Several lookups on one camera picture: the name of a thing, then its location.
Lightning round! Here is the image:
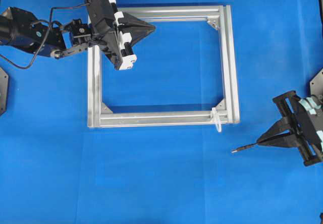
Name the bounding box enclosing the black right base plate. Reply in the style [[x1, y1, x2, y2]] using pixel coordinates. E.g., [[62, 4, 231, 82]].
[[309, 69, 323, 100]]

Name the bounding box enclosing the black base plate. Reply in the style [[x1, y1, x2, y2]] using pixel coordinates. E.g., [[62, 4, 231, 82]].
[[309, 69, 323, 100], [0, 68, 9, 115]]

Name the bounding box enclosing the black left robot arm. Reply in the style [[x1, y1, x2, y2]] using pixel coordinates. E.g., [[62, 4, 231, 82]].
[[1, 0, 155, 70]]

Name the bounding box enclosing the blue table cloth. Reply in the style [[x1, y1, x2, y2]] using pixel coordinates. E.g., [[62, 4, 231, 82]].
[[1, 0, 322, 223]]

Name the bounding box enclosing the aluminium extrusion square frame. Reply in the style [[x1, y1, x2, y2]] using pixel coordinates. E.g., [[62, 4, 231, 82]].
[[87, 5, 240, 132]]

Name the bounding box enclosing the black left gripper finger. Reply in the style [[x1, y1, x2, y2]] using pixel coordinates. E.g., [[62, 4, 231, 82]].
[[122, 12, 155, 31], [124, 28, 155, 48]]

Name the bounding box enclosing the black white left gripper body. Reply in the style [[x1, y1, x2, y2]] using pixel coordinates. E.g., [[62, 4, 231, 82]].
[[85, 0, 137, 70]]

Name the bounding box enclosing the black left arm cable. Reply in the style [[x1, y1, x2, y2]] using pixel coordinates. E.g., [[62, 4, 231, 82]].
[[0, 3, 89, 70]]

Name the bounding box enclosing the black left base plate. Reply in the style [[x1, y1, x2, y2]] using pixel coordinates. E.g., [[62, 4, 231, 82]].
[[0, 68, 9, 115]]

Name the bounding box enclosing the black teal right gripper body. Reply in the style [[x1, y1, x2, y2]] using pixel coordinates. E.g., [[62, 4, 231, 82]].
[[273, 90, 322, 166]]

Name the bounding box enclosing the black wire with plug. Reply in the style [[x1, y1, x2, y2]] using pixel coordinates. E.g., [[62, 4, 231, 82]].
[[231, 143, 259, 154]]

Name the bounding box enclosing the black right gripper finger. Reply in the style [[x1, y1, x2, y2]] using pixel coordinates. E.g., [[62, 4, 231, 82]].
[[256, 118, 292, 143], [257, 133, 300, 148]]

